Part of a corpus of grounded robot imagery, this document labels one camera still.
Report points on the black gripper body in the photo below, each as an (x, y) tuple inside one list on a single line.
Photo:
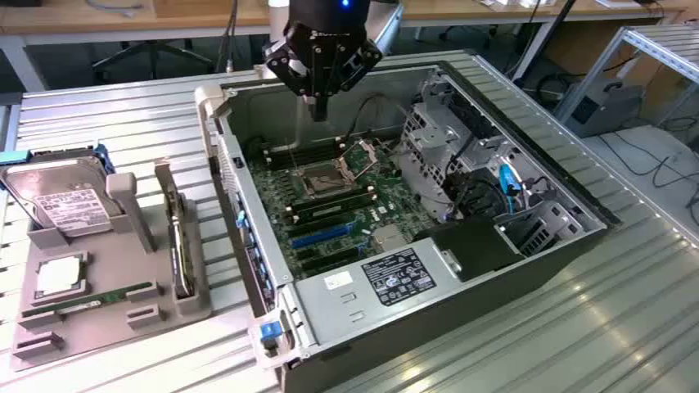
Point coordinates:
[(327, 24)]

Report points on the graphics card with silver bracket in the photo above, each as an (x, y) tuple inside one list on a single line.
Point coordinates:
[(183, 245)]

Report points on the open grey PC case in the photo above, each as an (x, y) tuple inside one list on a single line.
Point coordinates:
[(261, 106)]

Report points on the black office chair base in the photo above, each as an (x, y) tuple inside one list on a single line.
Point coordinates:
[(453, 32), (152, 49)]

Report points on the brown box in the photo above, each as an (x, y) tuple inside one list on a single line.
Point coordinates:
[(191, 8)]

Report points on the thin metal locking lever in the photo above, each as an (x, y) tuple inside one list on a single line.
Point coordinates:
[(292, 157)]

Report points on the silver socket cover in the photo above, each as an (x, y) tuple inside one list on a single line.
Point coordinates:
[(357, 157)]

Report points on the perforated silver drive cage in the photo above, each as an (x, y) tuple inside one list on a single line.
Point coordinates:
[(431, 163)]

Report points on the CPU socket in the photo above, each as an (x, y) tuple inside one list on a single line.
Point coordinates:
[(321, 182)]

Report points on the green motherboard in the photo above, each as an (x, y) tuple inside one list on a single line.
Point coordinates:
[(381, 186)]

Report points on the black slanted pole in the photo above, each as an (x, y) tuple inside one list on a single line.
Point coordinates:
[(543, 39)]

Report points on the green RAM stick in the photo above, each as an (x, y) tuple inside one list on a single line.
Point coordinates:
[(109, 295), (332, 207)]

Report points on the black expansion slot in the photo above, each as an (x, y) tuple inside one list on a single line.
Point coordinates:
[(316, 230), (327, 254), (332, 262)]

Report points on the silver chipset heatsink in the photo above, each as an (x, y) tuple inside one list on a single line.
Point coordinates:
[(388, 237)]

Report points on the blue expansion slot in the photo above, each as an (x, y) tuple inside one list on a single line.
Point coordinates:
[(324, 238)]

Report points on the grey controller box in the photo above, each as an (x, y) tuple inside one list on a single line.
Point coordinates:
[(605, 110)]

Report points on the black plastic shroud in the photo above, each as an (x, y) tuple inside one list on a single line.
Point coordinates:
[(475, 245)]

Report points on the silver hard disk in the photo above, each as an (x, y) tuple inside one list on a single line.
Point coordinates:
[(60, 192)]

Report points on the silver disk bay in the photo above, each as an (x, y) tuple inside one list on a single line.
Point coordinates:
[(540, 233)]

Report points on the silver power supply unit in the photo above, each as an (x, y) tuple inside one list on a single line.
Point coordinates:
[(339, 303)]

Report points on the grey parts rack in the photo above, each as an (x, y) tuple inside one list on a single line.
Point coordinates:
[(109, 286)]

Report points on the blue case latch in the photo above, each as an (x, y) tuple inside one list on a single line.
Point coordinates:
[(269, 331)]

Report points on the silver CPU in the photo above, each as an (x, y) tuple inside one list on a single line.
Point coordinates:
[(57, 276)]

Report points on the wooden desk white frame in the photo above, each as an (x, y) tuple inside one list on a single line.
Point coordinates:
[(81, 20), (464, 12)]

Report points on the blue disk bracket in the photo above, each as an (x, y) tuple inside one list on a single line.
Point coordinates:
[(104, 157)]

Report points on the aluminium frame rack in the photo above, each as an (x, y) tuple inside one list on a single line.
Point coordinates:
[(663, 47)]

